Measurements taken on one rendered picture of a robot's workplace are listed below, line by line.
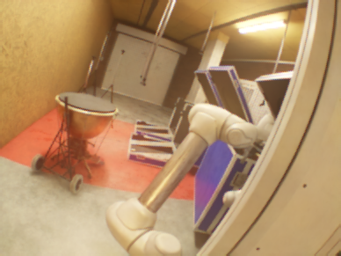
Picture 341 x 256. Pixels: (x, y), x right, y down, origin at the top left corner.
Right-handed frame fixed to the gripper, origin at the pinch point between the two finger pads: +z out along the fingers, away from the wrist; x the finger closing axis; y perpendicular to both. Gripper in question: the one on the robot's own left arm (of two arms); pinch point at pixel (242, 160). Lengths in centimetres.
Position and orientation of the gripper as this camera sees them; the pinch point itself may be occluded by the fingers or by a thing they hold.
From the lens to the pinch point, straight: 136.0
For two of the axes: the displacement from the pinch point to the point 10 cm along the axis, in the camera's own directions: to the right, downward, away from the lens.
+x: -1.3, 2.1, -9.7
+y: -8.6, -5.1, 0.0
